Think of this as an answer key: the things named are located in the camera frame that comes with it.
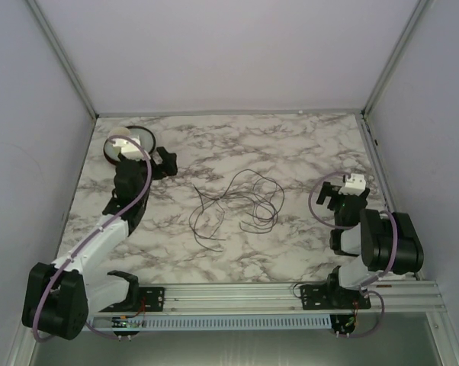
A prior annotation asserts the aluminium frame post right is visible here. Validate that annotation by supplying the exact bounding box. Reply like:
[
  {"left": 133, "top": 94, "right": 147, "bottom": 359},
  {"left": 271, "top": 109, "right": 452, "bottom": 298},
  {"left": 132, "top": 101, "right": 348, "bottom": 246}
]
[{"left": 361, "top": 0, "right": 434, "bottom": 120}]

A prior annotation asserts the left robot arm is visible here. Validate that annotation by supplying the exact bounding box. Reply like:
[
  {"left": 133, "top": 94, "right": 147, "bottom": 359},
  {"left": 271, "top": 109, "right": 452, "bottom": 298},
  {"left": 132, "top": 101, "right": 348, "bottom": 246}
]
[{"left": 21, "top": 146, "right": 178, "bottom": 342}]

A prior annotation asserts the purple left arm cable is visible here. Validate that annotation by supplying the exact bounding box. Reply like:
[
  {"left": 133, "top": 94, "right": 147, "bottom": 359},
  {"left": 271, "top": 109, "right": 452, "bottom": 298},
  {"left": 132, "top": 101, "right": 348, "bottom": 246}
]
[{"left": 33, "top": 135, "right": 154, "bottom": 343}]

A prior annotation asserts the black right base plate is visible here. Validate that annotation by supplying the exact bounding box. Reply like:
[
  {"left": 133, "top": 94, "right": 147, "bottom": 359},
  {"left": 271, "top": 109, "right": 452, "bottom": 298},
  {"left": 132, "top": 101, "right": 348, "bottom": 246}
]
[{"left": 300, "top": 284, "right": 371, "bottom": 310}]

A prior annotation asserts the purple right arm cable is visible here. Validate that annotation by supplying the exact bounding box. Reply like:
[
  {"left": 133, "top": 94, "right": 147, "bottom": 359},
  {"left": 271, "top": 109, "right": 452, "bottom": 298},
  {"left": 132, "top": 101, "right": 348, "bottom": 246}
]
[{"left": 307, "top": 171, "right": 400, "bottom": 339}]

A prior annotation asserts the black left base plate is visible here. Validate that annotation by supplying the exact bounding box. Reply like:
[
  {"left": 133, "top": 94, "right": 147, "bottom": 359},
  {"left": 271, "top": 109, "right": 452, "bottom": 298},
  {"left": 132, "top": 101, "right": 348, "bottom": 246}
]
[{"left": 101, "top": 286, "right": 165, "bottom": 314}]

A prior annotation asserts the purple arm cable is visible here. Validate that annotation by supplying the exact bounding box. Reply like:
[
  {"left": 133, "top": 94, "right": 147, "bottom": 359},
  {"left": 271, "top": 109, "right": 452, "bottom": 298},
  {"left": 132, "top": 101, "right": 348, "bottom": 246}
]
[
  {"left": 307, "top": 171, "right": 400, "bottom": 339},
  {"left": 33, "top": 135, "right": 154, "bottom": 343}
]

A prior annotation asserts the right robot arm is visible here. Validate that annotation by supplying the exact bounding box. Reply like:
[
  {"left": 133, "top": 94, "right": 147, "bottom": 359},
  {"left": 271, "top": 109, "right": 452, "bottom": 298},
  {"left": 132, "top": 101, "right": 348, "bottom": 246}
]
[{"left": 308, "top": 181, "right": 425, "bottom": 310}]

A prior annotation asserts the grey slotted cable duct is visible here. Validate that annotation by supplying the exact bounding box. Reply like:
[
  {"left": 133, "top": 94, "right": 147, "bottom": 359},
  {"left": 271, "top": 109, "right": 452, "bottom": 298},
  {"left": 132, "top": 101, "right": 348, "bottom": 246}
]
[{"left": 88, "top": 314, "right": 332, "bottom": 332}]

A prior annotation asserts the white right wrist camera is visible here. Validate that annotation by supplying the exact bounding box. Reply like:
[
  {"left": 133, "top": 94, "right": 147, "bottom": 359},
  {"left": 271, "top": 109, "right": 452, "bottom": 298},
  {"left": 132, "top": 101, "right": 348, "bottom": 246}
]
[{"left": 339, "top": 173, "right": 367, "bottom": 196}]

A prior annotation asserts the pale yellow mug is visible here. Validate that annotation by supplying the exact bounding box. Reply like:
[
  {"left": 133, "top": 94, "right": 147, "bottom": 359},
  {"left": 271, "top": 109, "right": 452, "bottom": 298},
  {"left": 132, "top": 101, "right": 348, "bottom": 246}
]
[{"left": 107, "top": 127, "right": 130, "bottom": 145}]

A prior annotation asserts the aluminium rail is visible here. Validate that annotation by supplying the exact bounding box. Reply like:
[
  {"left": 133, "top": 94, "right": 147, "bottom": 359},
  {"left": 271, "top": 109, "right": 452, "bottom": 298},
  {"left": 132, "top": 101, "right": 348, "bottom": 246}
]
[
  {"left": 21, "top": 280, "right": 444, "bottom": 316},
  {"left": 98, "top": 108, "right": 362, "bottom": 118}
]

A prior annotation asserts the aluminium front rail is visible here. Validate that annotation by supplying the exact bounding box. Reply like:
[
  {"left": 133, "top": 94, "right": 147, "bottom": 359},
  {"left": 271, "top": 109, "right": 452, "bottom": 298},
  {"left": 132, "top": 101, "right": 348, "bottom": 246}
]
[{"left": 21, "top": 280, "right": 444, "bottom": 316}]

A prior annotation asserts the aluminium back rail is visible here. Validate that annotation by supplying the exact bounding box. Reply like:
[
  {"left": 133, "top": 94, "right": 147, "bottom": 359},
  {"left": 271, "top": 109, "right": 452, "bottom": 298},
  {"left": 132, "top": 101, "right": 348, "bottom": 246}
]
[{"left": 98, "top": 108, "right": 362, "bottom": 118}]

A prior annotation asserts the grey wire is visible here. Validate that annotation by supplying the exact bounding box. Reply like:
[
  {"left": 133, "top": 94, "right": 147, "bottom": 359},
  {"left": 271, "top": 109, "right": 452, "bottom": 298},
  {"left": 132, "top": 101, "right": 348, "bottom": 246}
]
[{"left": 220, "top": 169, "right": 286, "bottom": 234}]

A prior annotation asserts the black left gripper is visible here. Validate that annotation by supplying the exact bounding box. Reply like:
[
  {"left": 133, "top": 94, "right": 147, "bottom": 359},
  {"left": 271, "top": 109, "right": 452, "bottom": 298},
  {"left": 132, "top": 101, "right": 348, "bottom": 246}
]
[{"left": 131, "top": 146, "right": 177, "bottom": 204}]

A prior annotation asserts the brown rimmed white plate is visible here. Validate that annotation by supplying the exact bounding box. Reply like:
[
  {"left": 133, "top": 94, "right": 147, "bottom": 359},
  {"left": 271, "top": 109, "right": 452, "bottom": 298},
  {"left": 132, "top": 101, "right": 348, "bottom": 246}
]
[{"left": 103, "top": 126, "right": 156, "bottom": 165}]

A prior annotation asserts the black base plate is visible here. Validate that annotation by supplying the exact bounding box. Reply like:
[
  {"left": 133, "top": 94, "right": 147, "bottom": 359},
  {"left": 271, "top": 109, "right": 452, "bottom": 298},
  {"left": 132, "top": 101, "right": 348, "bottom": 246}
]
[
  {"left": 101, "top": 286, "right": 165, "bottom": 314},
  {"left": 300, "top": 284, "right": 371, "bottom": 310}
]

